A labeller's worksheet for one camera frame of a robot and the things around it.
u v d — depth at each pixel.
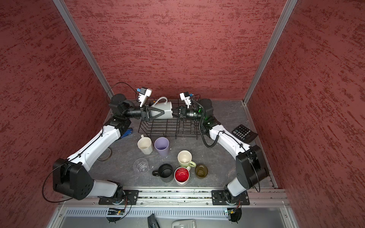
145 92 0.61
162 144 0.87
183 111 0.63
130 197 0.74
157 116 0.61
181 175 0.81
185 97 0.68
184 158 0.87
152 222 0.67
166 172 0.81
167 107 0.62
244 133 0.98
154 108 0.61
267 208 0.76
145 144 0.88
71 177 0.40
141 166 0.85
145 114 0.60
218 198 0.74
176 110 0.67
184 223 0.66
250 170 0.44
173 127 1.03
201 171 0.83
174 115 0.66
